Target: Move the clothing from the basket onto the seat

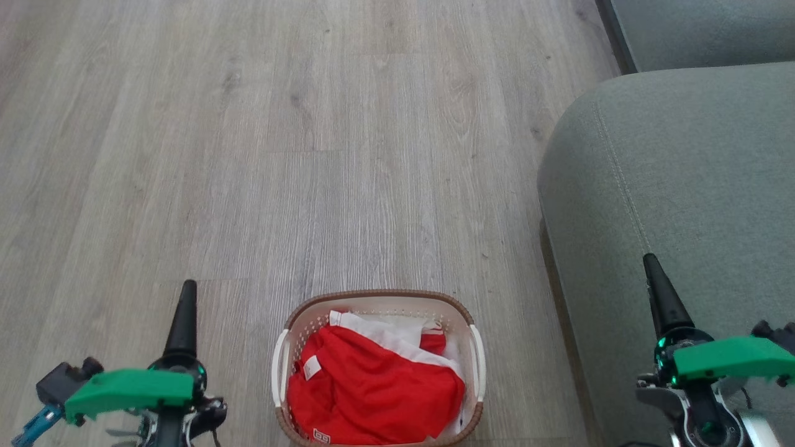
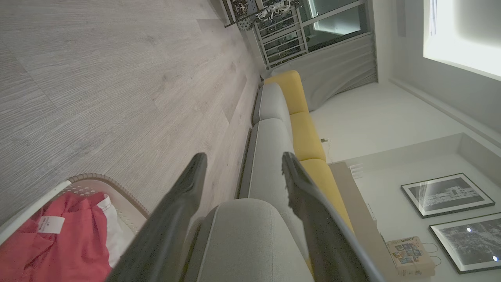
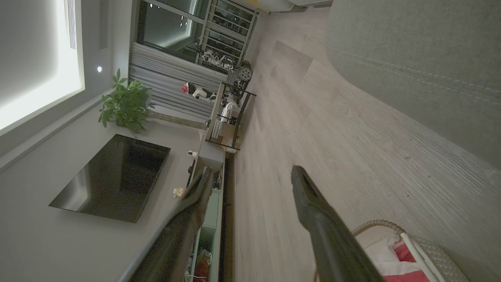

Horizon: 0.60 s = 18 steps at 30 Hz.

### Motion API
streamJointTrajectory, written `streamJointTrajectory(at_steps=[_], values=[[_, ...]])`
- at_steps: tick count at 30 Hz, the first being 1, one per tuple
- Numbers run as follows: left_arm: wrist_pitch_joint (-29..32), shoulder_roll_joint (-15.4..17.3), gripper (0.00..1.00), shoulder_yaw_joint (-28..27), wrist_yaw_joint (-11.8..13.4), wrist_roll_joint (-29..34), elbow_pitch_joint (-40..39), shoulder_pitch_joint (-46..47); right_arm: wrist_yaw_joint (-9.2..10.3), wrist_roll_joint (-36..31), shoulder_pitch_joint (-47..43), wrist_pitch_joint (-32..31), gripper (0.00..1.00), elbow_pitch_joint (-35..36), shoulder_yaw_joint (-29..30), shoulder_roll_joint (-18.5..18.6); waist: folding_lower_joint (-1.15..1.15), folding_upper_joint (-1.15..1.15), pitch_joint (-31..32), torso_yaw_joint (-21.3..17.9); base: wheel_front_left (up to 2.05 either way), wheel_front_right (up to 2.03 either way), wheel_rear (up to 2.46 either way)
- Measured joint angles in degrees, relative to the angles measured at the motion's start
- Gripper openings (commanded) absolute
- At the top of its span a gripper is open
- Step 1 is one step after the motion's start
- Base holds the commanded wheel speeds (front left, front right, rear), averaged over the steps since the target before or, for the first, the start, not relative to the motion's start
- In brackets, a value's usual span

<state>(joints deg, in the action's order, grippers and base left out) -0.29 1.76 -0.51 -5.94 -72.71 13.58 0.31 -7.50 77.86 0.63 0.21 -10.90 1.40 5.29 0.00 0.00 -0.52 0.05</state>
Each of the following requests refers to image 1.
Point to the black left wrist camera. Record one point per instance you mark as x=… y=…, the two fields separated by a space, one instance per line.
x=59 y=382

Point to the blue left camera connector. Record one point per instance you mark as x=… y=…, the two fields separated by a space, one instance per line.
x=36 y=427

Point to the grey fabric sofa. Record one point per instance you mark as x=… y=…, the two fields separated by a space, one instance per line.
x=683 y=174

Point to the red and white garment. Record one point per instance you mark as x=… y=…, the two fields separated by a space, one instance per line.
x=372 y=391

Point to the white brown-rimmed laundry basket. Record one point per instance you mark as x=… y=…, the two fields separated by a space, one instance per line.
x=372 y=304

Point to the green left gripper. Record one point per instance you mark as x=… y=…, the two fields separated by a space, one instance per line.
x=130 y=388

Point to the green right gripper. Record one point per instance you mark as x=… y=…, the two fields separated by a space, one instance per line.
x=726 y=360

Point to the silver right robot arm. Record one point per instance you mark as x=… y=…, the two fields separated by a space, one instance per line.
x=708 y=416

